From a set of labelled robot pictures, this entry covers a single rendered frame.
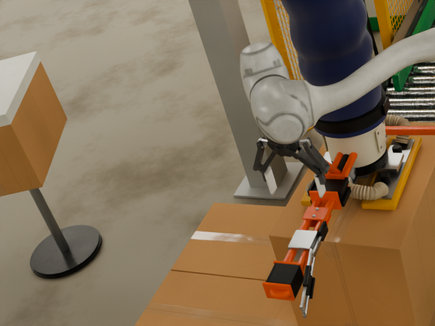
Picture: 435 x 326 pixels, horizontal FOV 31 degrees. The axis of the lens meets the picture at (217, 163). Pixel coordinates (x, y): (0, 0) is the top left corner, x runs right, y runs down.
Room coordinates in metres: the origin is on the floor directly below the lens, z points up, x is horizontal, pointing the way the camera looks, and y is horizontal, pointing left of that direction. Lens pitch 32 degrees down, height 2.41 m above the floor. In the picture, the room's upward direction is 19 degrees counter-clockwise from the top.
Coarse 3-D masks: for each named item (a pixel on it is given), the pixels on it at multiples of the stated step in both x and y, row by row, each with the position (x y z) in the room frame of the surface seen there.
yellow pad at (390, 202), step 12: (396, 144) 1.98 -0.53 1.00; (408, 144) 1.99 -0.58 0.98; (420, 144) 2.00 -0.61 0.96; (408, 156) 1.94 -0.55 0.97; (408, 168) 1.89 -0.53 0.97; (372, 180) 1.89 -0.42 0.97; (384, 180) 1.84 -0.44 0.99; (396, 180) 1.84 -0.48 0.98; (396, 192) 1.80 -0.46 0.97; (372, 204) 1.78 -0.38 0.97; (384, 204) 1.76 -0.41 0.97; (396, 204) 1.76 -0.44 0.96
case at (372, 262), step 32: (416, 160) 1.95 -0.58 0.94; (416, 192) 1.80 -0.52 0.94; (288, 224) 1.86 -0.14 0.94; (352, 224) 1.76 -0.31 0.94; (384, 224) 1.71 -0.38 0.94; (416, 224) 1.71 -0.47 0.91; (320, 256) 1.75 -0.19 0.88; (352, 256) 1.69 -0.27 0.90; (384, 256) 1.63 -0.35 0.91; (416, 256) 1.68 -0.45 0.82; (320, 288) 1.77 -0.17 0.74; (352, 288) 1.70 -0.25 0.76; (384, 288) 1.64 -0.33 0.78; (416, 288) 1.64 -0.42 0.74; (320, 320) 1.79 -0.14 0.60; (352, 320) 1.72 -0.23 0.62; (384, 320) 1.66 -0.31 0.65; (416, 320) 1.60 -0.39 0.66
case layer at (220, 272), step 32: (224, 224) 2.50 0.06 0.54; (256, 224) 2.43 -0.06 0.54; (192, 256) 2.38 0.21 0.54; (224, 256) 2.32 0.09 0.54; (256, 256) 2.25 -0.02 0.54; (160, 288) 2.26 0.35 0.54; (192, 288) 2.20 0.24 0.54; (224, 288) 2.14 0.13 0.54; (256, 288) 2.09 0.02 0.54; (160, 320) 2.10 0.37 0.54; (192, 320) 2.04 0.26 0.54; (224, 320) 1.99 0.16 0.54; (256, 320) 1.94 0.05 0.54; (288, 320) 1.89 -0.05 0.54
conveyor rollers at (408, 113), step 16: (416, 64) 3.21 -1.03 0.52; (432, 64) 3.17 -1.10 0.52; (416, 80) 3.04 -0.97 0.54; (432, 80) 3.00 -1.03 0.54; (400, 96) 3.00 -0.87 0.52; (416, 96) 2.96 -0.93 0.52; (432, 96) 2.91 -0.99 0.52; (400, 112) 2.84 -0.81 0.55; (416, 112) 2.79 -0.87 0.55; (432, 112) 2.75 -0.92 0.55
